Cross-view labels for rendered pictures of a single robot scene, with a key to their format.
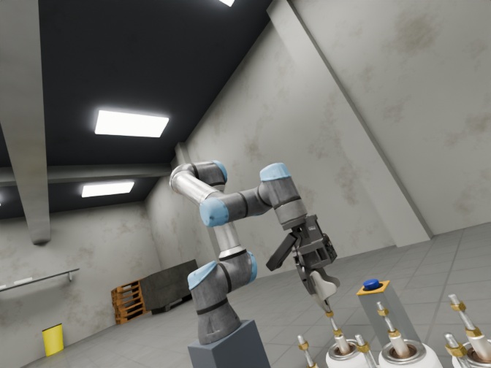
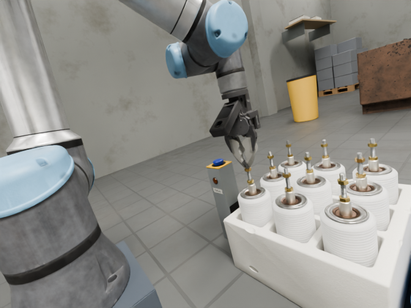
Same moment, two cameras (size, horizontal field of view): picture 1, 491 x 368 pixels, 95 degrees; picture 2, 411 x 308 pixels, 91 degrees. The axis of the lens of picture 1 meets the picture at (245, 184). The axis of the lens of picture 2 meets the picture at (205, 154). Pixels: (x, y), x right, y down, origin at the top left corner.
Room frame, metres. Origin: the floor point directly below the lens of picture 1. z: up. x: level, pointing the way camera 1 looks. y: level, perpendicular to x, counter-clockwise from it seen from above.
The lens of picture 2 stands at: (0.59, 0.49, 0.53)
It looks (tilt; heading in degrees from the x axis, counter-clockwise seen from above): 13 degrees down; 281
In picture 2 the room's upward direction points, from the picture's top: 15 degrees counter-clockwise
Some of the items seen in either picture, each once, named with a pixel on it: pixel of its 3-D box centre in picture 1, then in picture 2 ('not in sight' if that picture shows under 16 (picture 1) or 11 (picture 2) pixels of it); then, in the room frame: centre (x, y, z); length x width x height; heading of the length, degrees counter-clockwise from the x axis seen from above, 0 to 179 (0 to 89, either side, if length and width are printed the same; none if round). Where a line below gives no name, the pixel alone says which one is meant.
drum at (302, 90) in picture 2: not in sight; (303, 98); (-0.35, -2.49, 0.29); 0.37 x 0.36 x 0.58; 44
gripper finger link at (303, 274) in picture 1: (306, 273); (248, 135); (0.57, -0.05, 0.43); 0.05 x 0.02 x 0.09; 152
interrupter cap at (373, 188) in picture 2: not in sight; (361, 187); (0.33, 0.00, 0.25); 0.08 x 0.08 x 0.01
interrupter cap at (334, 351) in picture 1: (345, 350); (252, 192); (0.59, -0.07, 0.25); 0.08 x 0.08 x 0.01
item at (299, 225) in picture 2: not in sight; (295, 231); (0.50, 0.01, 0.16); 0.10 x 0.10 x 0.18
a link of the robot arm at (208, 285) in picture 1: (207, 283); (36, 198); (0.88, 0.27, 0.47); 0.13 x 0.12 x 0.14; 123
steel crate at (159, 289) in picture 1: (172, 286); not in sight; (5.49, 2.48, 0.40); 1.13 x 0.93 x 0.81; 135
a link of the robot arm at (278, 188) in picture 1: (278, 186); (225, 53); (0.58, -0.08, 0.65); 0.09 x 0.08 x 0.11; 33
